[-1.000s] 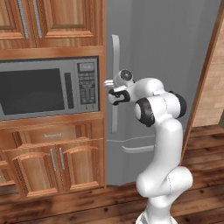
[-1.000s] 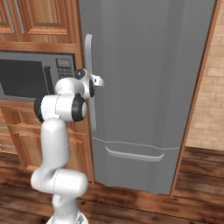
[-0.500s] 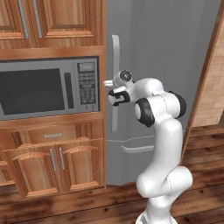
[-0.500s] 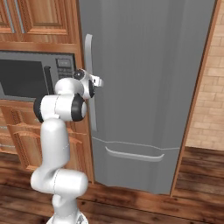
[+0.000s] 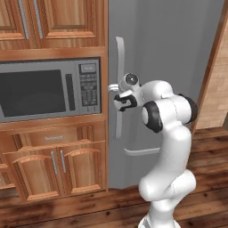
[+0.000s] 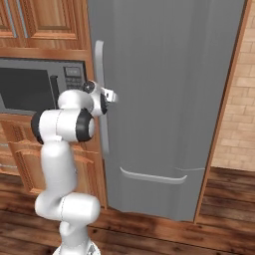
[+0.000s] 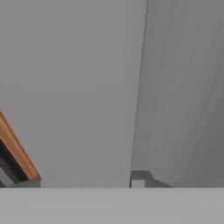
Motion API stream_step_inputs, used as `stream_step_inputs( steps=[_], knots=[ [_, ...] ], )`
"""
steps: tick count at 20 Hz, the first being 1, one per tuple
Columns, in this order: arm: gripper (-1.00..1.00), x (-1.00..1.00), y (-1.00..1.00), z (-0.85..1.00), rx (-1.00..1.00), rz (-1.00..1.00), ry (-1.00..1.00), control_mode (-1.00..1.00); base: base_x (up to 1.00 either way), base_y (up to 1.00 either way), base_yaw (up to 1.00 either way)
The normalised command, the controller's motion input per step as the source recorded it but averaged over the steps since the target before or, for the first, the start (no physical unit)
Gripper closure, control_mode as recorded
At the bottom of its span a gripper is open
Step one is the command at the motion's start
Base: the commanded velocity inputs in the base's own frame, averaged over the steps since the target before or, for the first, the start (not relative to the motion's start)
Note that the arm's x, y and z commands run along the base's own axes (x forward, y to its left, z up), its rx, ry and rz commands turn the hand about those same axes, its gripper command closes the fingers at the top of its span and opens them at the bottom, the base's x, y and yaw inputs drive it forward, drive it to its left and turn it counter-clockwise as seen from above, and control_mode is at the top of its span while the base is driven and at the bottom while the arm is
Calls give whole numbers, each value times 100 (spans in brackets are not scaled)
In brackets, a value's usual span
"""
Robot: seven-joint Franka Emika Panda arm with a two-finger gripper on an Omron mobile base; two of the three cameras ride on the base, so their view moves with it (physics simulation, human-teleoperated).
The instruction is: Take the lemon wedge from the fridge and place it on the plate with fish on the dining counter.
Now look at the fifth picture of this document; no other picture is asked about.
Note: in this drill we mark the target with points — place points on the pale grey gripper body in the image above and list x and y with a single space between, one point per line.
113 87

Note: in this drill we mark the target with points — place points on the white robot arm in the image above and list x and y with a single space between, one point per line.
169 148

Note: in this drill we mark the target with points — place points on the grey fridge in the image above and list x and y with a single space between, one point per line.
166 44

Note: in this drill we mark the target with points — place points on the wooden fridge side panel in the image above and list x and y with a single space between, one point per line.
205 89

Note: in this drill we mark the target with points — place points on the grey microwave oven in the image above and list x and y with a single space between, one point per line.
35 89

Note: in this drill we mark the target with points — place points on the wooden base cupboard door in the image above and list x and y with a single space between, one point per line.
32 178
84 169
5 176

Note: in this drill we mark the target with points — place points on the wooden drawer front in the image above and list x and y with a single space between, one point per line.
35 134

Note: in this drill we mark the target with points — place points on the wooden wall cupboard door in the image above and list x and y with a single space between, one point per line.
71 20
10 20

